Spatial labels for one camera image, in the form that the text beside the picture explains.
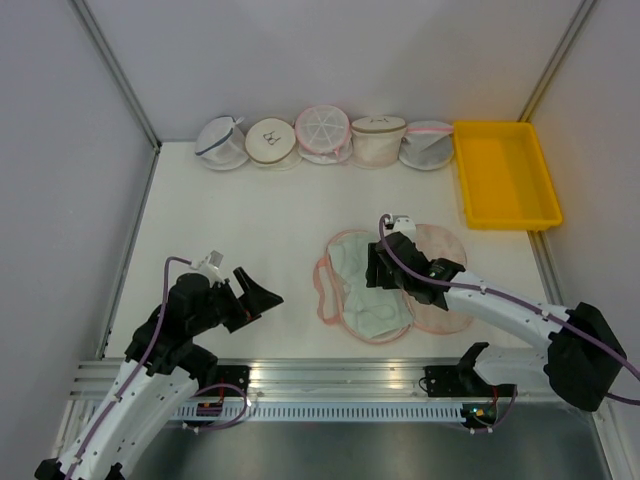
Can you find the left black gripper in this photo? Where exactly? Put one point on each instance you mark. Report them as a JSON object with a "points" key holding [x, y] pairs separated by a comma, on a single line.
{"points": [[250, 305]]}

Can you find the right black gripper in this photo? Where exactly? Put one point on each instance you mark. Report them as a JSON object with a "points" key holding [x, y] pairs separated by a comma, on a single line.
{"points": [[373, 259]]}

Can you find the pale green white bra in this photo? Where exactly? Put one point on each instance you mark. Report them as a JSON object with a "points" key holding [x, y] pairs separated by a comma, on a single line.
{"points": [[373, 315]]}

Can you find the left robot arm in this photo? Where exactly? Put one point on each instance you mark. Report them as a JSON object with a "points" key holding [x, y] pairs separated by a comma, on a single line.
{"points": [[163, 367]]}

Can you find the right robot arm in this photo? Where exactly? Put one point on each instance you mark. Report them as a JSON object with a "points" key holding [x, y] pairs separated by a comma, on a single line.
{"points": [[570, 351]]}

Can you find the cylindrical beige laundry bag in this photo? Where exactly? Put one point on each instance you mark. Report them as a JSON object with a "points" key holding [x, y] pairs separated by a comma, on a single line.
{"points": [[376, 140]]}

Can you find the white bag pink zipper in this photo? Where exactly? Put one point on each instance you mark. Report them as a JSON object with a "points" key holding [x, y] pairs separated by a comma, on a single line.
{"points": [[427, 145]]}

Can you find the pink rimmed round laundry bag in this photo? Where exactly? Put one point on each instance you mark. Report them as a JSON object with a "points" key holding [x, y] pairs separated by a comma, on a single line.
{"points": [[323, 134]]}

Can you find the round beige laundry bag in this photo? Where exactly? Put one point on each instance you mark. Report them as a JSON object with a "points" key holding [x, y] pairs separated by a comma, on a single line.
{"points": [[272, 144]]}

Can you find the white bag blue zipper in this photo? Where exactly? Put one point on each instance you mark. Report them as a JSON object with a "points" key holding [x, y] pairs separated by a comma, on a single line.
{"points": [[221, 144]]}

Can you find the yellow plastic tray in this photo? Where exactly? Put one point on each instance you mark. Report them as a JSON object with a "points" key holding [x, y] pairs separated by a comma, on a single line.
{"points": [[505, 183]]}

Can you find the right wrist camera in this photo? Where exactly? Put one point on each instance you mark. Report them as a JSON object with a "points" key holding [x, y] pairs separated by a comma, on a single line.
{"points": [[402, 224]]}

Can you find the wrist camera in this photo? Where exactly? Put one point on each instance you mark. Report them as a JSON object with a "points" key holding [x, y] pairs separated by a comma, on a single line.
{"points": [[402, 224], [212, 262]]}

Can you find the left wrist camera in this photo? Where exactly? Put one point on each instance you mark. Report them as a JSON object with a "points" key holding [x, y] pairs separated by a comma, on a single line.
{"points": [[212, 262]]}

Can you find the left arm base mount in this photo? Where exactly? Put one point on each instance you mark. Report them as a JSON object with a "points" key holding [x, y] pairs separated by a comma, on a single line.
{"points": [[229, 379]]}

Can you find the aluminium mounting rail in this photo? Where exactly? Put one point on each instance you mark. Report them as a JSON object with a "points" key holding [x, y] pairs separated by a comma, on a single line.
{"points": [[311, 380]]}

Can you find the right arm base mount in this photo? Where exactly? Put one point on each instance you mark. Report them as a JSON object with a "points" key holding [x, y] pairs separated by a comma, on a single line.
{"points": [[449, 381]]}

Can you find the white slotted cable duct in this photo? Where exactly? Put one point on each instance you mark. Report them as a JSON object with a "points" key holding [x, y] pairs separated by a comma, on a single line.
{"points": [[438, 412]]}

